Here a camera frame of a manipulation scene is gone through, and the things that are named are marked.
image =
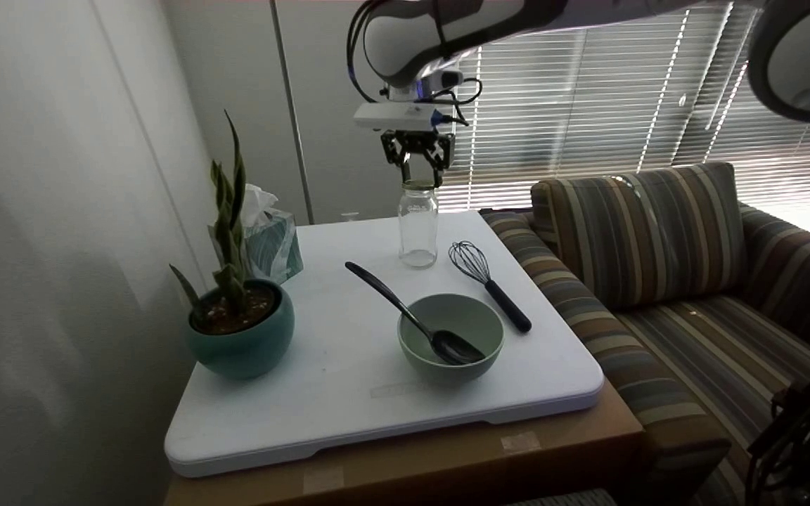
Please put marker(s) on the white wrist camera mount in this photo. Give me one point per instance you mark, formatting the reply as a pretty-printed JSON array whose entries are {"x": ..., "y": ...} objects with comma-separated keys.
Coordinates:
[{"x": 395, "y": 115}]

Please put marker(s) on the gold metal jar lid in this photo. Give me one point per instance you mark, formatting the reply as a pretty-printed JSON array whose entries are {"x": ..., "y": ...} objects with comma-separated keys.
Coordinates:
[{"x": 419, "y": 185}]

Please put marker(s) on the clear glass jar bottle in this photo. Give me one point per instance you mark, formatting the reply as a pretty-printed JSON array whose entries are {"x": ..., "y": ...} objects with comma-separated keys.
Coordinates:
[{"x": 419, "y": 233}]

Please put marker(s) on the pale green bowl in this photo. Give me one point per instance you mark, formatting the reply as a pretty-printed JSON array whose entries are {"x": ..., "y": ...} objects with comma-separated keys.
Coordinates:
[{"x": 442, "y": 371}]

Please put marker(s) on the black plastic spoon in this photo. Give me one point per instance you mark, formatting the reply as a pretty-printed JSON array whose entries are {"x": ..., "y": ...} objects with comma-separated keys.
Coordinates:
[{"x": 392, "y": 298}]

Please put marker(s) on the striped back cushion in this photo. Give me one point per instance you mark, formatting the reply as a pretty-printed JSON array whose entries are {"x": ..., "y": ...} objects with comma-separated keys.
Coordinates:
[{"x": 646, "y": 233}]

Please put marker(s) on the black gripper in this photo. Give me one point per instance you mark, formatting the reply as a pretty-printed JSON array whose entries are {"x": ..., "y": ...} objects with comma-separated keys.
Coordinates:
[{"x": 418, "y": 140}]

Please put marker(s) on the green snake plant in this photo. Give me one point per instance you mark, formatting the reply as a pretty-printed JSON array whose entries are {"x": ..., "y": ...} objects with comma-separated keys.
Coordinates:
[{"x": 229, "y": 233}]

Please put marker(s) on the black metal stand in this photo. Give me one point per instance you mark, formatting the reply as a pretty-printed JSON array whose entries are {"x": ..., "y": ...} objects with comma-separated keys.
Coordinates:
[{"x": 799, "y": 431}]

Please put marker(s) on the white table board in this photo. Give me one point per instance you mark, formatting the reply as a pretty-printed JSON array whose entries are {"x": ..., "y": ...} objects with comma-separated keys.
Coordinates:
[{"x": 329, "y": 395}]

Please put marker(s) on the wooden table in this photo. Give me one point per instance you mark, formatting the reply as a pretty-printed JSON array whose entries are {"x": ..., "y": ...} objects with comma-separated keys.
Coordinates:
[{"x": 442, "y": 465}]

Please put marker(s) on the teal ceramic plant pot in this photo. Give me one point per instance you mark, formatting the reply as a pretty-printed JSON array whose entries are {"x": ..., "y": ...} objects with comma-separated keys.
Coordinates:
[{"x": 239, "y": 344}]

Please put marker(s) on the striped sofa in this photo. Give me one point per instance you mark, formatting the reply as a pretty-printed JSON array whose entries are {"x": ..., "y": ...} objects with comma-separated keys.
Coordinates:
[{"x": 724, "y": 361}]

